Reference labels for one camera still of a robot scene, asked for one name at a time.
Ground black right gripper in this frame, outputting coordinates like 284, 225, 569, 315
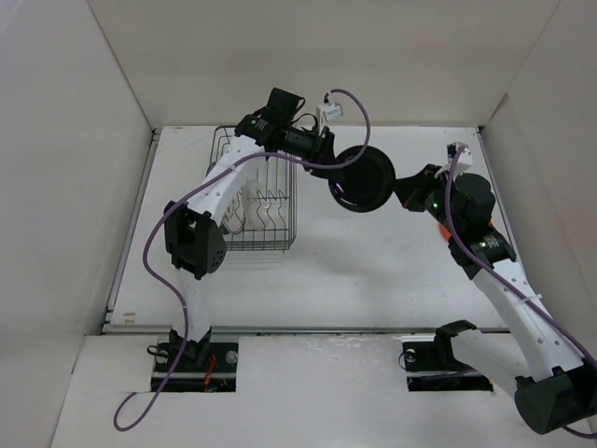
389, 163, 463, 235

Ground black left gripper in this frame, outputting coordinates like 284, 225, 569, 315
282, 125, 344, 182

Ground black round plate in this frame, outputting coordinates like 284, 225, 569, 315
328, 146, 396, 213

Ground clear glass plate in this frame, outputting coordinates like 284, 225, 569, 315
242, 179, 271, 231

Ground white plate red characters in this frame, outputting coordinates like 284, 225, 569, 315
221, 189, 245, 234

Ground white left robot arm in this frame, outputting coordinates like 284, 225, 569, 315
160, 88, 351, 371

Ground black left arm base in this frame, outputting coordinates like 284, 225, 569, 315
146, 335, 239, 393

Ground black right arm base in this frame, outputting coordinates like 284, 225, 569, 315
398, 320, 493, 393

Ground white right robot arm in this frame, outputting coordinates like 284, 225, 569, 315
394, 165, 596, 435

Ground orange round plate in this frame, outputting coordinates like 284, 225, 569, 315
438, 225, 451, 241

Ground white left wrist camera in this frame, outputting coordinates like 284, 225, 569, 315
316, 95, 344, 128

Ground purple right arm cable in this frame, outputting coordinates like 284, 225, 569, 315
442, 144, 597, 438

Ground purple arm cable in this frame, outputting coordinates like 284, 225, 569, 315
442, 144, 597, 438
113, 88, 372, 431

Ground grey wire dish rack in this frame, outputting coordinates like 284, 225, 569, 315
204, 125, 299, 254

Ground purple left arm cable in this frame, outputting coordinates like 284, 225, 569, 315
113, 88, 372, 431

